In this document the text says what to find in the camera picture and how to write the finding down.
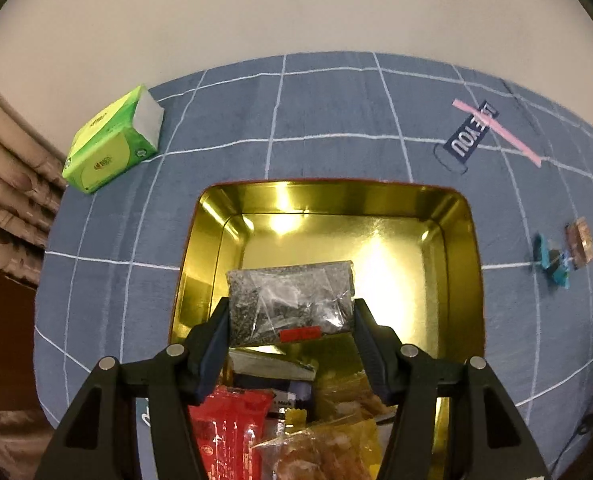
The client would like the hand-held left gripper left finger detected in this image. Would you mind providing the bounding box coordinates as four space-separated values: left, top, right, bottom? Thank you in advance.
34 297 231 480

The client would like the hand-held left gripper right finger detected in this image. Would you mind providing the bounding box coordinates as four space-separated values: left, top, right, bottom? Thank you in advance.
352 298 552 480

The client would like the small yellow snack packet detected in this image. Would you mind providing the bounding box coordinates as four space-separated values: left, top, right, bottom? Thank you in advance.
316 370 397 423

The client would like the red snack packet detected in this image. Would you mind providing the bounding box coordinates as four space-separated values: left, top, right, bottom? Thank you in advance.
189 386 274 480

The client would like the clear bag of dark tea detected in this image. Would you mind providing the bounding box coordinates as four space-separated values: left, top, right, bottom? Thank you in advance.
225 260 357 347

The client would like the large yellow snack packet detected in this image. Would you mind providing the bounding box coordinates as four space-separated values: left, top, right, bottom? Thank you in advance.
251 417 383 480

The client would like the gold metal tin box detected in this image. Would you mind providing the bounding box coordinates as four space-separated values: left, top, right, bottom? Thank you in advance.
168 177 485 480

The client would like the pale flat packet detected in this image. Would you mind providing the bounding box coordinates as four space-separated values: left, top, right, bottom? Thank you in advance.
228 347 317 382

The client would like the blue candy wrapper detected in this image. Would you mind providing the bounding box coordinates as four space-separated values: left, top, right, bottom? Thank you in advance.
533 232 574 289

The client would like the brown wooden furniture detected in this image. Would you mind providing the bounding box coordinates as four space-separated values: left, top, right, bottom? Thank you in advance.
0 260 57 416

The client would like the beige cloth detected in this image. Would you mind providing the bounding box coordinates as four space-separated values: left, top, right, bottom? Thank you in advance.
0 407 57 480

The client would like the green tissue pack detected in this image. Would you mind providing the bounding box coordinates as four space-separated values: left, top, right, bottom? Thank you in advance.
61 85 166 195

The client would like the blue grid blanket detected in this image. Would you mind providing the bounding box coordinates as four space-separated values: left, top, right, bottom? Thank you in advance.
32 51 593 480

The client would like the brown snack box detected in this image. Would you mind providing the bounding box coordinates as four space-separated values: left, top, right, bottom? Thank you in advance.
565 216 593 266

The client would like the beige patterned curtain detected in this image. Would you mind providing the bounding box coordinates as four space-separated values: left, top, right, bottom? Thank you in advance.
0 65 70 286

